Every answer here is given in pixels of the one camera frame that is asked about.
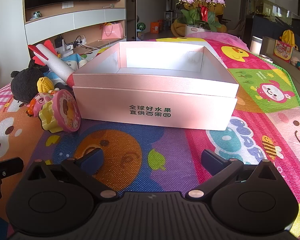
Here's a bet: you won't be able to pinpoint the white power strip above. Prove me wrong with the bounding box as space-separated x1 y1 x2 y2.
64 35 87 51

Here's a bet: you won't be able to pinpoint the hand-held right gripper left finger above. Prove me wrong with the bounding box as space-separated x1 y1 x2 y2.
27 148 117 199

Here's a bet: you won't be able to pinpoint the white wall cabinet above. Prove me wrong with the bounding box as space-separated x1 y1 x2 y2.
24 4 137 57

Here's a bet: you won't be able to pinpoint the beige sofa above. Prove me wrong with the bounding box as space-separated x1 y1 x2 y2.
259 36 300 117

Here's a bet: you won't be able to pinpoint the colourful cartoon play mat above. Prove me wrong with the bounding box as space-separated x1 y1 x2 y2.
0 37 300 230

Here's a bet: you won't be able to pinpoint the yellow corn toy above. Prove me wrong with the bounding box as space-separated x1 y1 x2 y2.
37 77 54 94

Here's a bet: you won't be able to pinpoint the white foam rocket toy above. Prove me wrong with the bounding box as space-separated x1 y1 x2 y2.
28 39 77 86

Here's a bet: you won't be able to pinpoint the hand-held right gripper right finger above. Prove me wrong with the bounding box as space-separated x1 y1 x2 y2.
185 149 278 200

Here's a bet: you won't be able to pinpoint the dark cabinet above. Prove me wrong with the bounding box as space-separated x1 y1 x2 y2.
245 15 300 47

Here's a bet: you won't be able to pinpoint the blue tissue packet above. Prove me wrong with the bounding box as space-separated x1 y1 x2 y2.
44 53 80 80

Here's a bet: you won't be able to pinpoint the pink gift bag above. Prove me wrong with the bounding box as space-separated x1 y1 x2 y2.
101 22 124 40

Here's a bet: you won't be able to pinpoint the white cylindrical bin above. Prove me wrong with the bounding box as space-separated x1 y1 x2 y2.
250 36 264 55

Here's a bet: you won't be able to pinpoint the glass fish tank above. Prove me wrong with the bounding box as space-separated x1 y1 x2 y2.
247 0 300 18

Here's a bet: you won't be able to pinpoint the pink cloth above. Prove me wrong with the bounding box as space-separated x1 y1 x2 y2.
186 31 249 50

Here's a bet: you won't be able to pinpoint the potted purple orchid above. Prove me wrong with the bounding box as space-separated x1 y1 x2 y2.
174 0 227 34

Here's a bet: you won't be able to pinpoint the pink round toy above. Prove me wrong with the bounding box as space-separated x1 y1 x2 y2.
39 89 81 133

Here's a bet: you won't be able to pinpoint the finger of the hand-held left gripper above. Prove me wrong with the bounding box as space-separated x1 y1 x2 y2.
0 157 24 175

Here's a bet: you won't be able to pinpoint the small toys on sofa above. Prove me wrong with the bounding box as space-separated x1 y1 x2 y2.
290 56 300 73

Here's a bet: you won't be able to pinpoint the pink cardboard box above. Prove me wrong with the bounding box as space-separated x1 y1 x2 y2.
72 41 238 132

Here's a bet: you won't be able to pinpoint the black plush toy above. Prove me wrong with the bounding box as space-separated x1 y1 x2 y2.
11 59 52 103

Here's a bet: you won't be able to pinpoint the yellow cartoon bag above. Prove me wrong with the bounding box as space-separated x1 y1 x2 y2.
274 29 299 64

